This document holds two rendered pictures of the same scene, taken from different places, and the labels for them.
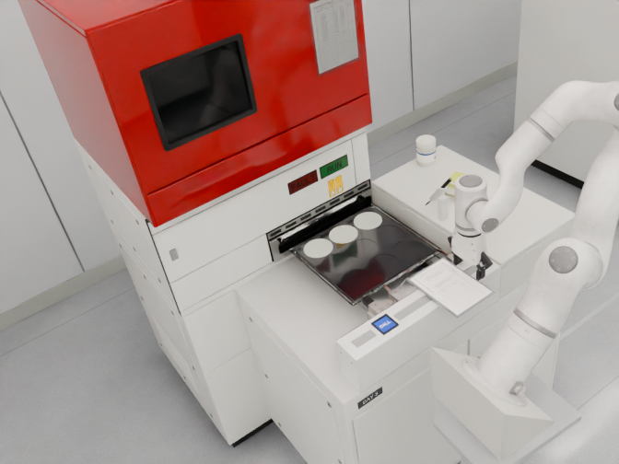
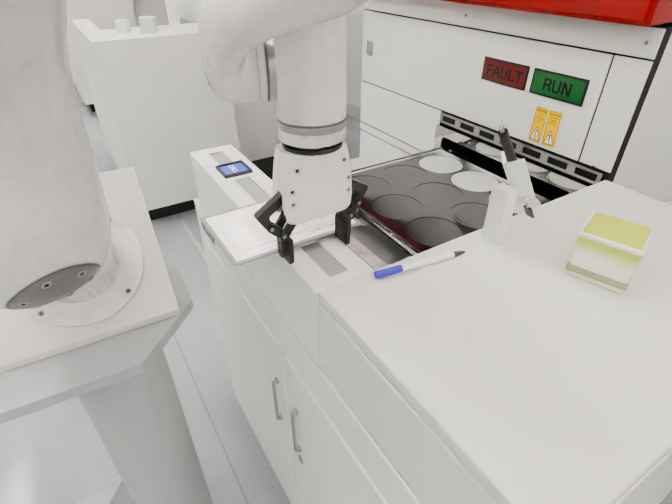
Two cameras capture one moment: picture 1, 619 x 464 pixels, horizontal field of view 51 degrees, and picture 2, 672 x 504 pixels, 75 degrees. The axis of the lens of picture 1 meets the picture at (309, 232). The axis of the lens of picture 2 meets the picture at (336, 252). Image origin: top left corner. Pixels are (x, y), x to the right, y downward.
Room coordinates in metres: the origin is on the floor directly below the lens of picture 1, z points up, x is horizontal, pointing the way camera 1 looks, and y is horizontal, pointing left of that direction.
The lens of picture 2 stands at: (1.42, -0.98, 1.32)
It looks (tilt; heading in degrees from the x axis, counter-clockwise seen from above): 35 degrees down; 87
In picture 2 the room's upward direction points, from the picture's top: straight up
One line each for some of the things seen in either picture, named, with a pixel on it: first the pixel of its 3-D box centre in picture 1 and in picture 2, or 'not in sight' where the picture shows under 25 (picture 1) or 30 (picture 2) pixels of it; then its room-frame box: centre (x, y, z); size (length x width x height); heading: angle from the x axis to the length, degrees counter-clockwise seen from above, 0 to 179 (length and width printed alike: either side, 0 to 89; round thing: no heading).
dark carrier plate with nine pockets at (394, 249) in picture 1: (362, 249); (437, 194); (1.68, -0.17, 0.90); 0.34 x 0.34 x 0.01; 28
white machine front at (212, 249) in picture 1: (274, 215); (458, 96); (1.78, 0.11, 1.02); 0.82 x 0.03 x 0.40; 118
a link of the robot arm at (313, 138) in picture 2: (469, 223); (313, 128); (1.42, -0.45, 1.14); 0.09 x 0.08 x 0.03; 29
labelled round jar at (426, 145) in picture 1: (426, 150); not in sight; (2.03, -0.47, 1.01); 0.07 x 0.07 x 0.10
